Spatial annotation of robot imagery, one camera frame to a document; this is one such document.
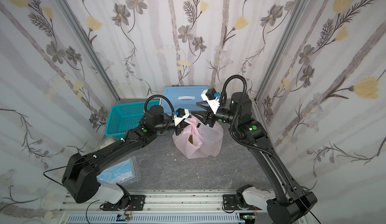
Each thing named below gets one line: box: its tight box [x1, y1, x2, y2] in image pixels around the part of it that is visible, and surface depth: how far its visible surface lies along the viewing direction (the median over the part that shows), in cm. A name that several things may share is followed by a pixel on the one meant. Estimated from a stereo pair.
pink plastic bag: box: [172, 116, 224, 159], surface depth 75 cm
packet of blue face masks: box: [96, 155, 139, 185], surface depth 84 cm
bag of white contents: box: [99, 135, 117, 150], surface depth 97 cm
